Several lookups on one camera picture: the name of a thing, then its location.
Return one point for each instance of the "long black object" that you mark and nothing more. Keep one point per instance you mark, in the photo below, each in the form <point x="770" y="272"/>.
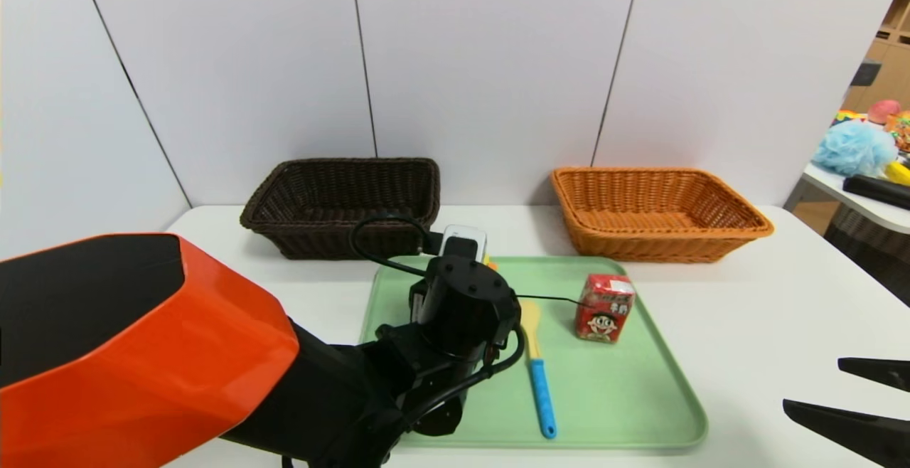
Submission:
<point x="878" y="190"/>

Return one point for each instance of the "colourful snack package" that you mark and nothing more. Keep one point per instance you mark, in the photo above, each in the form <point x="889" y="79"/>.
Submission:
<point x="899" y="130"/>

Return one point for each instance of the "red cartoon milk carton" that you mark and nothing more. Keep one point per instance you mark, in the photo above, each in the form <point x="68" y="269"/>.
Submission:
<point x="604" y="311"/>

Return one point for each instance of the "yellow object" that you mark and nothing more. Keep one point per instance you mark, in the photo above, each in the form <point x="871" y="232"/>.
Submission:
<point x="899" y="173"/>

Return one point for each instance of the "pink round object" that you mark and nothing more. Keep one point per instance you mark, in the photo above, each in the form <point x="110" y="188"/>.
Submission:
<point x="884" y="111"/>

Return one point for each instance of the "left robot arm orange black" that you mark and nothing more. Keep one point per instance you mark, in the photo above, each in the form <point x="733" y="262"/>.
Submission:
<point x="142" y="354"/>

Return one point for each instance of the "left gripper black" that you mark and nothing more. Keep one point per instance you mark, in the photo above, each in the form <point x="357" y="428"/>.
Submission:
<point x="462" y="311"/>

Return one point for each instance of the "dark brown wicker basket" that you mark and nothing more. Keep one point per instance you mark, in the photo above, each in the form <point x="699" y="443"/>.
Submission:
<point x="320" y="198"/>

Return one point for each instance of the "light blue bath loofah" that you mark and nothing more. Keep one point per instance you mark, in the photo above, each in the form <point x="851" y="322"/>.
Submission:
<point x="853" y="148"/>

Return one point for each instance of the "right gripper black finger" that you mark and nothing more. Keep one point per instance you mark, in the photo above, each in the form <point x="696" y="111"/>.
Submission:
<point x="867" y="432"/>
<point x="889" y="374"/>

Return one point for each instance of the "orange wicker basket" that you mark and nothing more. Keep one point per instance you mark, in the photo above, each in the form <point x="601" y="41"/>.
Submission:
<point x="661" y="233"/>

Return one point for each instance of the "rainbow coloured item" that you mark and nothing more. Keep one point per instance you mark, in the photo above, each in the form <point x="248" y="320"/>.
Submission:
<point x="849" y="116"/>

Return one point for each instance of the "wooden shelf unit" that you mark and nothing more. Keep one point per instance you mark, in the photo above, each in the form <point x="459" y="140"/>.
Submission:
<point x="889" y="62"/>

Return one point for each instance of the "light green plastic tray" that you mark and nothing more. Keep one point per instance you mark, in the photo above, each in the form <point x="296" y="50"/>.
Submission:
<point x="618" y="397"/>

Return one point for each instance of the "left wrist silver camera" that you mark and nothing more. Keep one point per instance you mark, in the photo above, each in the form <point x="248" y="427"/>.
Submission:
<point x="466" y="237"/>

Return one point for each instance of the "white side table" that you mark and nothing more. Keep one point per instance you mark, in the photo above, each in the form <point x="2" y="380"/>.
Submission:
<point x="853" y="201"/>

